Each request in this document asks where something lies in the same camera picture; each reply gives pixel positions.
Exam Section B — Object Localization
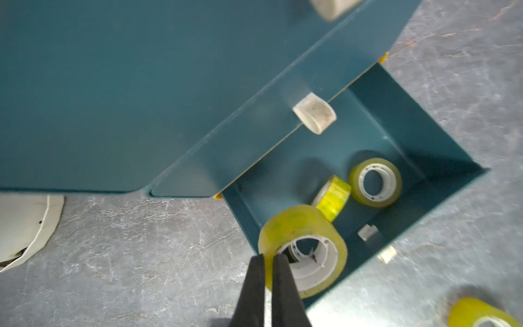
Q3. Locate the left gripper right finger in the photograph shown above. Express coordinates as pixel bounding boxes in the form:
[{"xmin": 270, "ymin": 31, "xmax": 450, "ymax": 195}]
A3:
[{"xmin": 271, "ymin": 254, "xmax": 312, "ymax": 327}]

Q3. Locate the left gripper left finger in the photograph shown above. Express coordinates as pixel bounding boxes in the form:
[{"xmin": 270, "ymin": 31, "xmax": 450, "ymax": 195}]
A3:
[{"xmin": 229, "ymin": 255, "xmax": 265, "ymax": 327}]

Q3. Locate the yellow tape roll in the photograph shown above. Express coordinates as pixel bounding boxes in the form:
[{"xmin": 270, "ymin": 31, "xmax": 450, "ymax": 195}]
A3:
[
  {"xmin": 349, "ymin": 158, "xmax": 403, "ymax": 208},
  {"xmin": 448, "ymin": 298, "xmax": 520, "ymax": 327},
  {"xmin": 258, "ymin": 205, "xmax": 348, "ymax": 298},
  {"xmin": 311, "ymin": 175, "xmax": 351, "ymax": 222}
]

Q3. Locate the teal three-drawer cabinet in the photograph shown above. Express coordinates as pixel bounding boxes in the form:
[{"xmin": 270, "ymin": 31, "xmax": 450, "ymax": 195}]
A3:
[{"xmin": 1, "ymin": 1, "xmax": 485, "ymax": 277}]

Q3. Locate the potted green plant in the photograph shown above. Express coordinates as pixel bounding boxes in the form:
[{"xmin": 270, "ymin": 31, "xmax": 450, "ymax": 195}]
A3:
[{"xmin": 1, "ymin": 193, "xmax": 65, "ymax": 272}]

